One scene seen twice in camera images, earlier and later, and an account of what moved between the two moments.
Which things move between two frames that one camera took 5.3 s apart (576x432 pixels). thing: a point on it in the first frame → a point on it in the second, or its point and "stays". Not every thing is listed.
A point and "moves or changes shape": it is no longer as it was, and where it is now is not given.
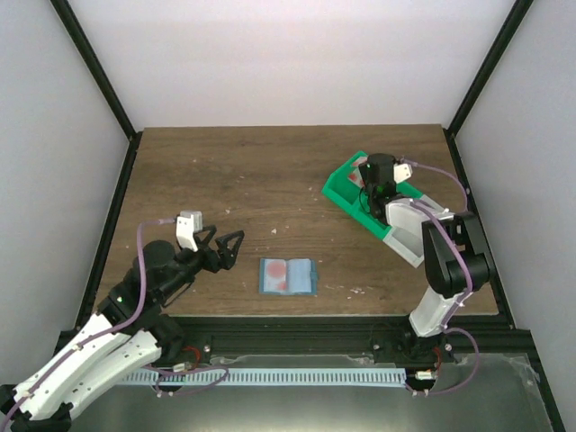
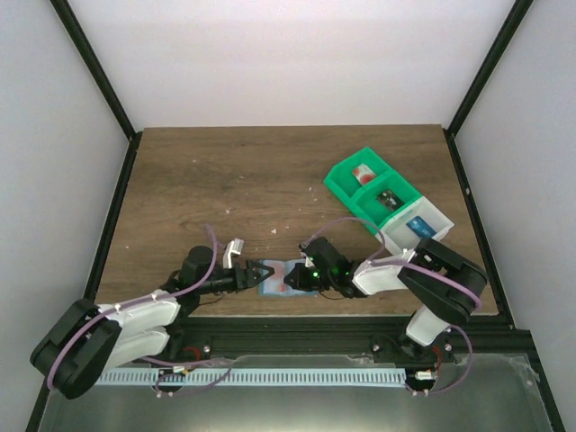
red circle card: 355,175 moves or changes shape
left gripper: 211,257 → 242,277
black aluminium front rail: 498,337 stays
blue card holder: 288,276 stays
